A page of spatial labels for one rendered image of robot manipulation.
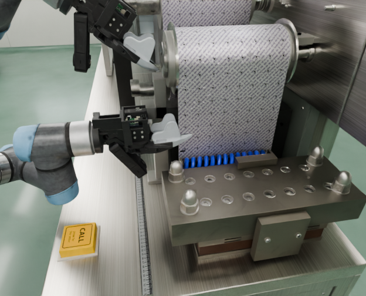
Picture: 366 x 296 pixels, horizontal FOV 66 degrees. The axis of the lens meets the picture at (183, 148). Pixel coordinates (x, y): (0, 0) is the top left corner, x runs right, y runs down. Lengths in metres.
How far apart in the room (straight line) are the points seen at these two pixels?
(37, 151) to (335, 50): 0.63
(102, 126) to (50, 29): 5.81
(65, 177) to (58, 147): 0.09
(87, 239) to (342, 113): 0.60
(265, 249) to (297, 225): 0.08
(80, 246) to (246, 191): 0.37
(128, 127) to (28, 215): 1.70
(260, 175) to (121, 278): 0.36
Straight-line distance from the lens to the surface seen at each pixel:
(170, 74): 0.58
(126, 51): 0.59
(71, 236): 0.69
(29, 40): 6.52
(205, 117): 0.63
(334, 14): 0.69
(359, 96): 0.62
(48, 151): 0.62
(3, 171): 0.73
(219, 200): 0.57
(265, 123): 0.69
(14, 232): 2.14
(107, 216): 0.74
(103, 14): 0.59
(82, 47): 0.62
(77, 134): 0.60
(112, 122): 0.59
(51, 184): 0.67
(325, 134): 1.00
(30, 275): 1.88
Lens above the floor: 1.42
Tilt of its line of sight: 33 degrees down
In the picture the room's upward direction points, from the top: straight up
